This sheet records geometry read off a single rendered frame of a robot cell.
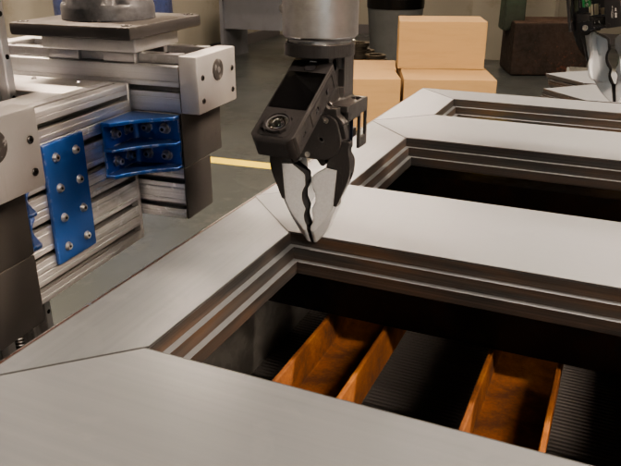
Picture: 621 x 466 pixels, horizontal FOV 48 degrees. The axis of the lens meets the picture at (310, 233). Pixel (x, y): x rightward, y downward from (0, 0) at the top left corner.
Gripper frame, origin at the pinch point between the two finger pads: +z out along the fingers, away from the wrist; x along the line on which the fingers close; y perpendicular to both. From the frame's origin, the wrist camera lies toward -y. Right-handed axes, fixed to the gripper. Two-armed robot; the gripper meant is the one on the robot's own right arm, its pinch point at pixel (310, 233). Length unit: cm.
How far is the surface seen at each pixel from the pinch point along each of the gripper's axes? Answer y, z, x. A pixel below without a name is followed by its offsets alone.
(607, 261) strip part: 7.1, 0.7, -29.8
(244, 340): 13.0, 24.7, 16.3
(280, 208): 7.2, 0.7, 7.2
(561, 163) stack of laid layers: 46, 2, -22
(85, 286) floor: 111, 86, 139
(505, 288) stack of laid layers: 0.4, 2.4, -21.0
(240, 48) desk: 628, 79, 363
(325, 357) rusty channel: 4.6, 18.3, -0.1
